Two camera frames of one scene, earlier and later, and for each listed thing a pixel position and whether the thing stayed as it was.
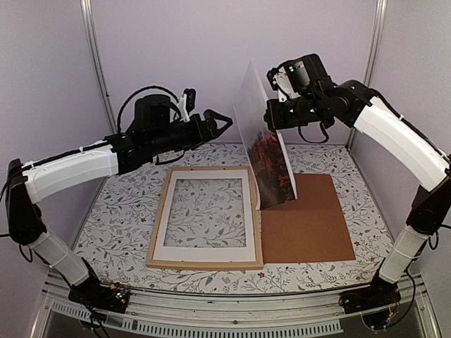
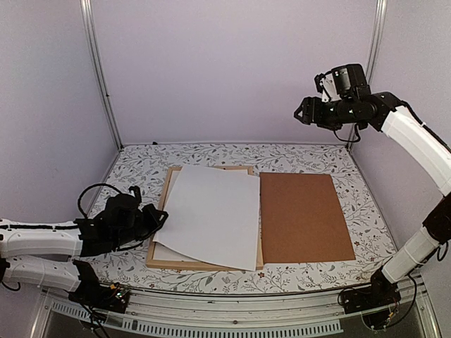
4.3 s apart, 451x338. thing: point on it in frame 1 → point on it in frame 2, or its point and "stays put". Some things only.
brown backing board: [310, 228] stays put
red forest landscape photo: [272, 172] → [214, 213]
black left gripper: [211, 132] → [155, 223]
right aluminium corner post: [380, 11] stays put
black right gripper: [273, 117] → [311, 113]
